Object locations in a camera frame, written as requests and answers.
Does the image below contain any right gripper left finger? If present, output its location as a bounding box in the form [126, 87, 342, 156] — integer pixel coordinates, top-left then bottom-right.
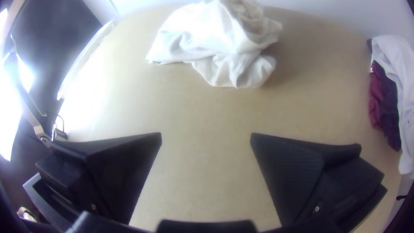
[34, 132, 163, 226]

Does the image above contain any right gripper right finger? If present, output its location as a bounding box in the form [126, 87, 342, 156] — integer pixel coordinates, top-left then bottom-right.
[250, 132, 388, 228]

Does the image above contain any white t-shirt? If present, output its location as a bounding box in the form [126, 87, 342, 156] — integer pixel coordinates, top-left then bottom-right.
[145, 0, 284, 89]

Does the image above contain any heap of clothes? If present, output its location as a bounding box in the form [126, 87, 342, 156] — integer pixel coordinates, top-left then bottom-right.
[367, 34, 414, 179]

